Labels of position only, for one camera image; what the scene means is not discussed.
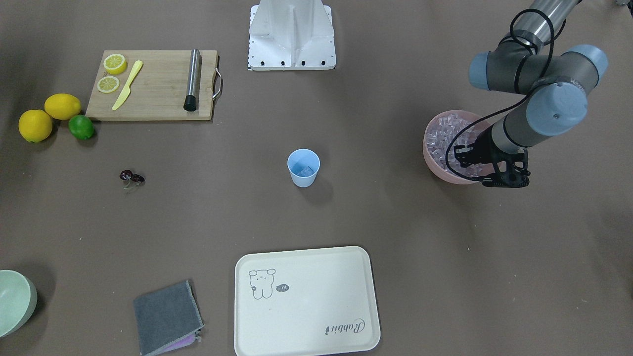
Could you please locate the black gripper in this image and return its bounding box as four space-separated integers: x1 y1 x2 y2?
453 133 531 188

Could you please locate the light blue plastic cup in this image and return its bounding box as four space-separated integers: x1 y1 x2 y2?
287 148 320 188

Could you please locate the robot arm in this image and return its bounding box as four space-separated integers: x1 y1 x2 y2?
445 0 609 188

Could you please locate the pink bowl of ice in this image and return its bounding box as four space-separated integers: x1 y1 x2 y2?
422 110 494 185

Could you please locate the clear ice cube in cup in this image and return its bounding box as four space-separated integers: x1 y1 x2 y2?
295 165 315 178

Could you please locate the pair of dark cherries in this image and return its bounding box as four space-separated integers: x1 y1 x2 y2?
118 170 145 190

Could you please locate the cream rabbit serving tray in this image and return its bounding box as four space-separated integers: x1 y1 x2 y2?
234 246 381 356

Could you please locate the steel muddler black tip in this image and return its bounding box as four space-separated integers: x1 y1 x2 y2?
183 49 203 112

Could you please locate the bamboo cutting board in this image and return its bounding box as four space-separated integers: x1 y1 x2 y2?
86 49 222 121

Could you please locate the grey folded cloth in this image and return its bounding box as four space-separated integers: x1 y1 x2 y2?
133 280 204 356

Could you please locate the yellow plastic knife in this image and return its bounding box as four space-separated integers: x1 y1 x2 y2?
111 60 144 111

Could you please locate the lemon half upper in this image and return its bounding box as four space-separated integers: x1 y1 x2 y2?
102 53 128 75

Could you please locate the lemon half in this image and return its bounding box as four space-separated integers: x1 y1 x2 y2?
96 75 120 94
102 53 128 75

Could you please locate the lemon half lower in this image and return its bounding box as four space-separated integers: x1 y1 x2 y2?
96 75 120 94

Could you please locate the green lime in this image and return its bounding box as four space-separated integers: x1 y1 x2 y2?
68 114 95 140

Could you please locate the yellow lemon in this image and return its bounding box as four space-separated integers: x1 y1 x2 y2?
18 110 53 143
45 93 82 120

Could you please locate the mint green bowl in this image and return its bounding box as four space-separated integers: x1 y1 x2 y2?
0 270 38 337

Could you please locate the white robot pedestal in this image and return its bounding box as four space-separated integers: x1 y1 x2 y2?
247 0 337 71

